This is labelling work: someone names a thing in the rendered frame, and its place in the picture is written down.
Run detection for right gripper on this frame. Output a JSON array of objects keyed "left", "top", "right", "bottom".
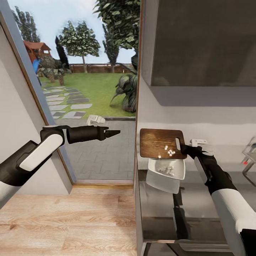
[{"left": 181, "top": 145, "right": 202, "bottom": 157}]

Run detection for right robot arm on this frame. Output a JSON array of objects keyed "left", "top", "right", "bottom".
[{"left": 181, "top": 139, "right": 256, "bottom": 256}]

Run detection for cutting board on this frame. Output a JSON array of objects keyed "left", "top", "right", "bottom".
[{"left": 140, "top": 128, "right": 187, "bottom": 159}]

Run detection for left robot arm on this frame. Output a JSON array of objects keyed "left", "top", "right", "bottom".
[{"left": 0, "top": 114, "right": 120, "bottom": 210}]

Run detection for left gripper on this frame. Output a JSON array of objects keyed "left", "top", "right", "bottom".
[{"left": 79, "top": 126, "right": 120, "bottom": 142}]

